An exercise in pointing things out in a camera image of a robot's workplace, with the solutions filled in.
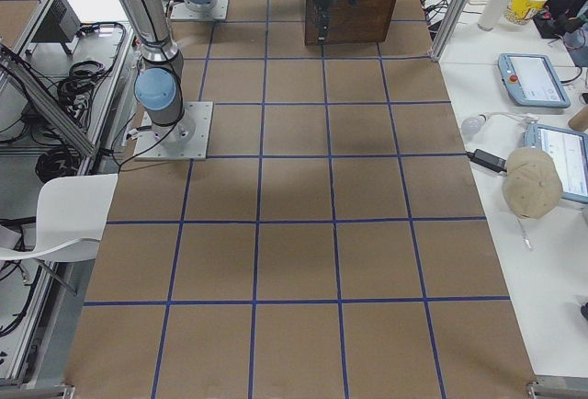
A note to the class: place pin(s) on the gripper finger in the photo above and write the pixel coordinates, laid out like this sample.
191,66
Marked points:
322,26

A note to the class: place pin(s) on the dark brown wooden cabinet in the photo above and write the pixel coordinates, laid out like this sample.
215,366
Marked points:
365,22

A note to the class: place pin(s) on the white light bulb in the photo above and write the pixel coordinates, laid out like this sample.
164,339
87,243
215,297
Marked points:
472,125

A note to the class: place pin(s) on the yellow popcorn cup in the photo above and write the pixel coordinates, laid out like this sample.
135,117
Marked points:
521,12

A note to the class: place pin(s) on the black power adapter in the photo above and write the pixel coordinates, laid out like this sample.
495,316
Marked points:
489,161

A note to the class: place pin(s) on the upper blue teach pendant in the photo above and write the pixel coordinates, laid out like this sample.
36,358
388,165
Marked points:
531,81

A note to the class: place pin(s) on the blue teach pendant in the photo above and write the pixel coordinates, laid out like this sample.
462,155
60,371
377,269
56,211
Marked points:
531,81
568,150

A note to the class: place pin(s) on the grey control box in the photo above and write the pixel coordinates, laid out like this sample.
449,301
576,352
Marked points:
60,25

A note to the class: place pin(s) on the beige baseball cap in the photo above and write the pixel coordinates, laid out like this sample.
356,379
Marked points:
532,187

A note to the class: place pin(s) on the lower blue teach pendant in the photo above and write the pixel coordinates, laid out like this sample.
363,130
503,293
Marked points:
568,150

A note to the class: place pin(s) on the white plastic chair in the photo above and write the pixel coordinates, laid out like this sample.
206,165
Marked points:
70,220

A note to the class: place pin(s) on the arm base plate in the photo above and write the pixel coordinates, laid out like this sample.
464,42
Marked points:
188,139
180,12

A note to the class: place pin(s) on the aluminium frame post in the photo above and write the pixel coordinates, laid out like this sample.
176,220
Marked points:
446,28

